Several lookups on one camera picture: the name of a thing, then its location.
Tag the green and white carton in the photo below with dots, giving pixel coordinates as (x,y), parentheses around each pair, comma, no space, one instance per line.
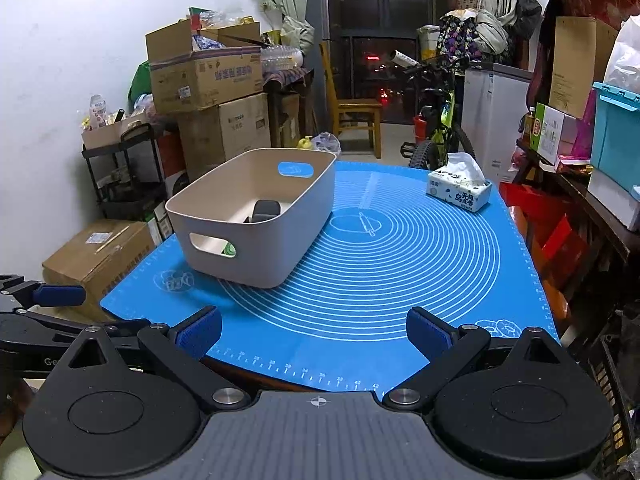
(547,132)

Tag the teal storage box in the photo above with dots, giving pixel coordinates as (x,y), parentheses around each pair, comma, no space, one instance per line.
(617,135)

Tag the red gift boxes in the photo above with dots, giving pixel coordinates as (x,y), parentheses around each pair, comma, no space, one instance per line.
(550,240)

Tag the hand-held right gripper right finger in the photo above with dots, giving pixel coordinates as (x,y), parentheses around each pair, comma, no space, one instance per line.
(425,331)

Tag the black plastic crate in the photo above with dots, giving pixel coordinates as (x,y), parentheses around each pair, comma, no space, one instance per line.
(615,385)

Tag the red and white appliance box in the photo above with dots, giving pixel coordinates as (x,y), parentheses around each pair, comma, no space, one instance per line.
(172,165)

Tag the black utility cart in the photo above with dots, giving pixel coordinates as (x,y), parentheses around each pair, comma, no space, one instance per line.
(125,180)

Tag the green and black bicycle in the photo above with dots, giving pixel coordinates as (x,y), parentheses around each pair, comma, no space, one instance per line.
(440,125)

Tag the open cardboard box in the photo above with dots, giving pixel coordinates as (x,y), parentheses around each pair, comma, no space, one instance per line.
(210,80)

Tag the beige plastic storage bin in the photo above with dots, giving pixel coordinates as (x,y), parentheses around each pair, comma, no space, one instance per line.
(280,240)

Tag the blue silicone baking mat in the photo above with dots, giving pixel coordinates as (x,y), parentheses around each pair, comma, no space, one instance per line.
(380,270)

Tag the white chest freezer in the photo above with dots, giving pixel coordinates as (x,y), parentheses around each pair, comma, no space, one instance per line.
(492,120)

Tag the tall cardboard box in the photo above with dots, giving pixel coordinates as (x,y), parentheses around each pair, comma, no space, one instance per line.
(580,65)

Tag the wooden chair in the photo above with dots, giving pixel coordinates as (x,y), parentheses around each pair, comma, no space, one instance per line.
(355,110)

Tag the tissue pack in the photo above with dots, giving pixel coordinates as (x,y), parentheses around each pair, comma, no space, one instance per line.
(460,190)

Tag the black and grey object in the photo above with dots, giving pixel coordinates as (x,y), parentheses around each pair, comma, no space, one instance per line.
(264,210)

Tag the sealed cardboard box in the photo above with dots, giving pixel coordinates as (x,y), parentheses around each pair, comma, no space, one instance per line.
(95,255)

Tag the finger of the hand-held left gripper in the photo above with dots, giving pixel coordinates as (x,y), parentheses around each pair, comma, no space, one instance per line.
(40,325)
(60,295)

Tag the clear plastic bag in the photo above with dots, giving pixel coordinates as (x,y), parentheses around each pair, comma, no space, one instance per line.
(322,144)

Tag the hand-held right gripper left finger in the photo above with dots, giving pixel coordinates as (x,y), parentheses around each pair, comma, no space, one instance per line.
(200,334)

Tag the large printed cardboard box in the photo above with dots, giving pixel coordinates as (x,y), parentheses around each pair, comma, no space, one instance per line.
(225,135)

